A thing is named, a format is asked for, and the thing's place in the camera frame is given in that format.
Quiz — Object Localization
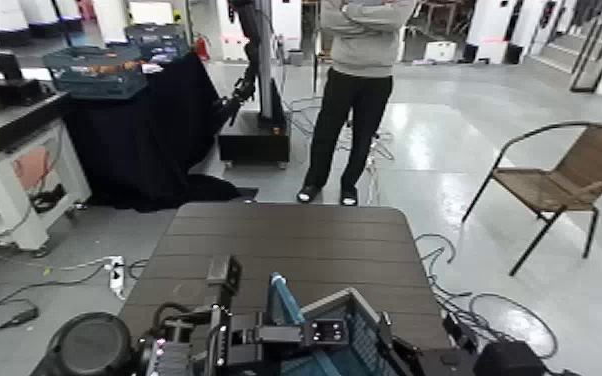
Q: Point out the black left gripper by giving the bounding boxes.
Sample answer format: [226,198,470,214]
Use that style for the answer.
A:
[206,255,351,376]

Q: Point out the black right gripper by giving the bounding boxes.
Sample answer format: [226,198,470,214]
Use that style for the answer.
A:
[379,311,478,376]

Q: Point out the teal crate with grey rim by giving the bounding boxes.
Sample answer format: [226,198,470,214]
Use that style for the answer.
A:
[266,271,418,376]

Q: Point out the black wheeled robot base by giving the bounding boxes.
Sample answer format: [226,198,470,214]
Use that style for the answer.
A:
[217,78,292,170]

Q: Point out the small teal mesh crate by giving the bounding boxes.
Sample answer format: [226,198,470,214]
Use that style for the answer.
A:
[124,23,190,65]

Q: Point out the large teal mesh crate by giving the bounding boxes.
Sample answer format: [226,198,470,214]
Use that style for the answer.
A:
[42,46,148,101]

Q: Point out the white power strip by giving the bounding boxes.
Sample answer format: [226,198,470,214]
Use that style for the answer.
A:
[107,255,126,302]

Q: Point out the brown wicker metal chair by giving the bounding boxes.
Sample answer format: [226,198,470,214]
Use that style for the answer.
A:
[460,121,602,278]

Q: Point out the grey robot lift column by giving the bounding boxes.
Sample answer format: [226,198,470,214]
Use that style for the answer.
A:
[255,0,277,121]

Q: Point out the red fire extinguisher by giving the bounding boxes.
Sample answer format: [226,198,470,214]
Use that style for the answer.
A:
[194,35,211,62]

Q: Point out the person in grey sweater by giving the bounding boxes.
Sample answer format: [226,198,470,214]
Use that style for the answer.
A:
[296,0,419,207]

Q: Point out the small white box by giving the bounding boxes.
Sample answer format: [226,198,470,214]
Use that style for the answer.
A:
[423,40,459,64]

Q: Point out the white wheeled workbench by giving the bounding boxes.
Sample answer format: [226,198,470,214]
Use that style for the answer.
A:
[0,91,93,254]

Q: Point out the white kiosk machine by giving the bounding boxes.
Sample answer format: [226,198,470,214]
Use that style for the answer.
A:
[465,0,527,65]

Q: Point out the black metal stair railing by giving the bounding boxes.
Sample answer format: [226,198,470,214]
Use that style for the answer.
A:
[568,0,602,95]

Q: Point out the black box on workbench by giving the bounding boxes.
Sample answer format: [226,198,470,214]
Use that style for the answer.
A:
[0,78,57,113]

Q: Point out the black coiled floor cables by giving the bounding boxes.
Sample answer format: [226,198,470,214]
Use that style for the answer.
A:
[415,233,561,361]

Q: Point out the white floor cable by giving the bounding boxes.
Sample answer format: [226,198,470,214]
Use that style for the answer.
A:
[0,237,114,273]

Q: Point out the black floor cable with adapter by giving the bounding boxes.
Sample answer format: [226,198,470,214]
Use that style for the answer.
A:
[0,264,112,333]

